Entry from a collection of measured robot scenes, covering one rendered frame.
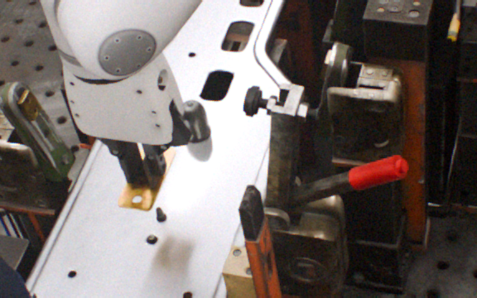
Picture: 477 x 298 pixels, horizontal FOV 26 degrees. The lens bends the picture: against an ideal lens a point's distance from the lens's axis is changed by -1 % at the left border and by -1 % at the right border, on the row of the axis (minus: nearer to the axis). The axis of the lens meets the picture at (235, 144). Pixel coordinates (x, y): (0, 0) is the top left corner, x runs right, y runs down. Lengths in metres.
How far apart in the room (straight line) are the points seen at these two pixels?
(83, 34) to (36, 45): 1.04
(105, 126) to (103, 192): 0.19
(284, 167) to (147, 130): 0.13
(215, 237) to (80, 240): 0.15
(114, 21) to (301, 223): 0.34
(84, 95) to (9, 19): 0.96
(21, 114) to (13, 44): 0.72
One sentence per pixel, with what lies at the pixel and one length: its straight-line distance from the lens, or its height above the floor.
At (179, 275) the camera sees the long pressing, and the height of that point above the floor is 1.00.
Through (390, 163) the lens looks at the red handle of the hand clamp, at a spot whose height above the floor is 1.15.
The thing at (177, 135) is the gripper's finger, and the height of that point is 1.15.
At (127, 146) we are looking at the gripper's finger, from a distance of 1.03.
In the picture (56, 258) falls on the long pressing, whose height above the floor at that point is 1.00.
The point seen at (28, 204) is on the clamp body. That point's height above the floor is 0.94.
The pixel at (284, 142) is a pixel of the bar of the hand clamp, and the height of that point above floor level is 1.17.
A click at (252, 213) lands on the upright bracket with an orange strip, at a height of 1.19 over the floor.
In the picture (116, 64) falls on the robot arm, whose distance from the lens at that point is 0.79.
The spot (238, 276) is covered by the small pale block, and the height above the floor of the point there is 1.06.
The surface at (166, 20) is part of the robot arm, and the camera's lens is 0.78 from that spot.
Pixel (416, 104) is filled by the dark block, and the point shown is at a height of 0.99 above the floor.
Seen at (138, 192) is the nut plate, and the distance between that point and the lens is 1.05.
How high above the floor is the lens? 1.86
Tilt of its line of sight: 48 degrees down
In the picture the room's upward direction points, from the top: 12 degrees counter-clockwise
